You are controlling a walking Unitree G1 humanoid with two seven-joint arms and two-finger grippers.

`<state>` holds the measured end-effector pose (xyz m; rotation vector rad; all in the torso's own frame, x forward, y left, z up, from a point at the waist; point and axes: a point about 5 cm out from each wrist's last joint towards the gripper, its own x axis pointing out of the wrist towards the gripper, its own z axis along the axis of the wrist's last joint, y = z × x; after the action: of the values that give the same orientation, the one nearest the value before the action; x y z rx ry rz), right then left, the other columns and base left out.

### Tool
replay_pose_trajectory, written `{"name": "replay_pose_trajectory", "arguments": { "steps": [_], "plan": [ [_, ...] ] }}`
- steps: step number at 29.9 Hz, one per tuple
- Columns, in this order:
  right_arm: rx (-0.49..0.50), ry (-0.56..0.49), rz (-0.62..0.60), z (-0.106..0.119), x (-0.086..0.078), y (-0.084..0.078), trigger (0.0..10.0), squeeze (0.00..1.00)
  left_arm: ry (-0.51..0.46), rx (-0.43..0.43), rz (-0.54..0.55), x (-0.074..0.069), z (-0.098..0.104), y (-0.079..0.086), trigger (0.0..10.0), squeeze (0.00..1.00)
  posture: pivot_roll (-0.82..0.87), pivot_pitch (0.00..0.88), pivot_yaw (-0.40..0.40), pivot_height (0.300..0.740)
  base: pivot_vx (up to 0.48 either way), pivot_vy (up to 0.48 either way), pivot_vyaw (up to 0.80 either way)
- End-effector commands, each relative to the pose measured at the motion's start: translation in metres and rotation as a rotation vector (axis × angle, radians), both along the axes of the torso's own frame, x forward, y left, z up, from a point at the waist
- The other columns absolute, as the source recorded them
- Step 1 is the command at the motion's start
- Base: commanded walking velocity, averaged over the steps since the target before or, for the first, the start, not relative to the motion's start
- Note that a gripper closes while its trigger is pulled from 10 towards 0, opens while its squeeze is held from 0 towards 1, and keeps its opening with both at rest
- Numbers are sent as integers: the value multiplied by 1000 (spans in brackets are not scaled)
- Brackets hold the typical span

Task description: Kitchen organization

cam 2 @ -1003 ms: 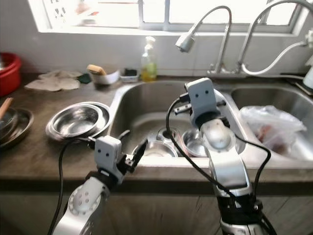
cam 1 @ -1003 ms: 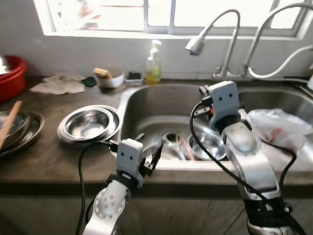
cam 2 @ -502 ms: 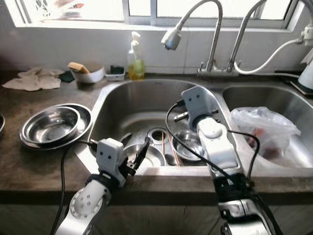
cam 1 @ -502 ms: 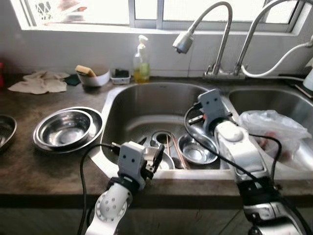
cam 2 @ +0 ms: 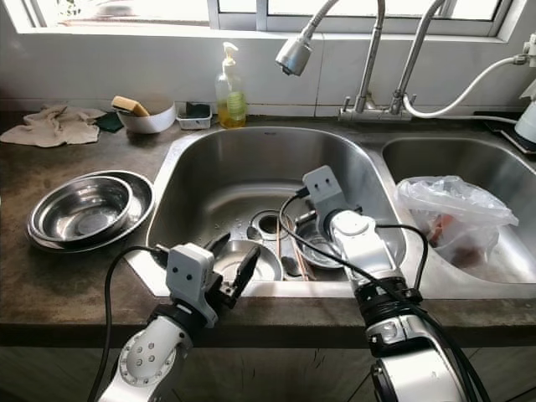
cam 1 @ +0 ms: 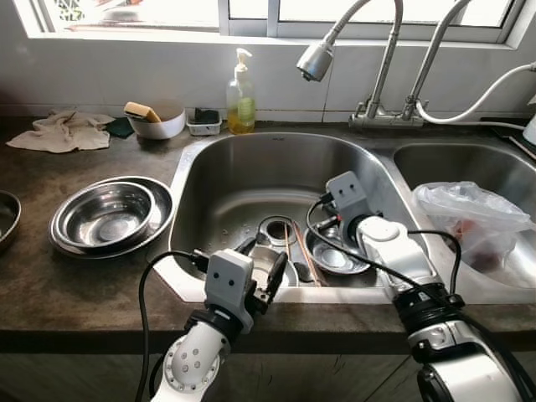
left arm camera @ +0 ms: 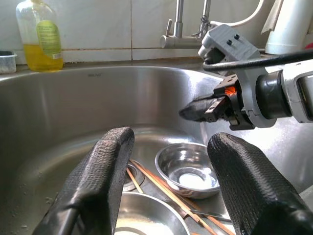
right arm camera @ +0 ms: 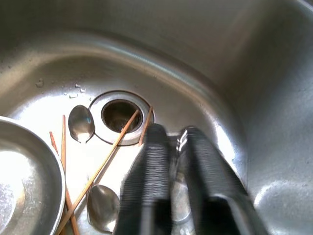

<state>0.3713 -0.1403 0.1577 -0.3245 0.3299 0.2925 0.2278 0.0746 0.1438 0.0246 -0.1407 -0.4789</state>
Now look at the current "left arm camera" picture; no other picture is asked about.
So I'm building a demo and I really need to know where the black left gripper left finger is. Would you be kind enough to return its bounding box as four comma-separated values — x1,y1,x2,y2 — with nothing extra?
33,126,135,235

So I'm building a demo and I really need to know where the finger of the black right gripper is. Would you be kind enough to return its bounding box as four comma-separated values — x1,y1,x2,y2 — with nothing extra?
179,94,228,122

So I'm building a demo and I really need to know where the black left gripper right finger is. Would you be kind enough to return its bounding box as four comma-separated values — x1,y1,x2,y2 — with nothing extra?
207,132,313,235

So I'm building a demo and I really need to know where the steel kitchen faucet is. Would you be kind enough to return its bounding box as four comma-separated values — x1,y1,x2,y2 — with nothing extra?
160,0,203,49

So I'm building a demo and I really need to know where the pale wooden chopstick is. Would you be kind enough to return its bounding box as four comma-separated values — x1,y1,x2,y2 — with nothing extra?
126,168,144,194

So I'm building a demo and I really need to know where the steel sink drain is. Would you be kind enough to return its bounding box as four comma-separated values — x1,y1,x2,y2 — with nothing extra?
122,162,147,193

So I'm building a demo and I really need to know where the brown wooden chopstick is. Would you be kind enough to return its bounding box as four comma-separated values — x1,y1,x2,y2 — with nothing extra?
129,160,218,235
145,175,236,235

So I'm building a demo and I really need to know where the small steel bowl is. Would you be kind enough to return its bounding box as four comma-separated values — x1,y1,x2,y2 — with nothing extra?
154,142,221,199

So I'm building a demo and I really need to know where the large steel bowl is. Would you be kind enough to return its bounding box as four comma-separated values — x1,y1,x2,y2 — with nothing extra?
114,191,192,235

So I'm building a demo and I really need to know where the stainless steel sink basin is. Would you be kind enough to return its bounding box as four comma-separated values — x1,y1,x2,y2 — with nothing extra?
0,65,313,235

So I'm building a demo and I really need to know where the steel water valve pipe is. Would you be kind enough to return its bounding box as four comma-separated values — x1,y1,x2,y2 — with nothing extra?
195,0,213,40

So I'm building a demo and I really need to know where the white plastic container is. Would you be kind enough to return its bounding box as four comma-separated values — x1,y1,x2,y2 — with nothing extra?
265,0,312,55

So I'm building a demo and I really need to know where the beige paper sheet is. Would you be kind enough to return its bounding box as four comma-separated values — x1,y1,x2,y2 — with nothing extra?
260,0,285,34

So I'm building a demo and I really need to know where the clear bottle yellow dish soap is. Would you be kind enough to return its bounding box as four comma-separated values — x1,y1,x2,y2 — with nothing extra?
15,0,65,73

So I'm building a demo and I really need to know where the small white plastic tray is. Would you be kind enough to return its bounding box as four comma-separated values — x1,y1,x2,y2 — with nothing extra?
0,50,18,74

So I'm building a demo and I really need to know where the thin steel utensil handle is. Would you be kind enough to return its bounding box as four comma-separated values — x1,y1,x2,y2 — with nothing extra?
190,210,232,223

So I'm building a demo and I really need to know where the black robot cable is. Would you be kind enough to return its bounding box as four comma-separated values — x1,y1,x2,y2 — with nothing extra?
202,49,313,73

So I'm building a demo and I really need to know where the white hose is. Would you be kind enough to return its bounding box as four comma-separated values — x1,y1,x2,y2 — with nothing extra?
210,0,266,28

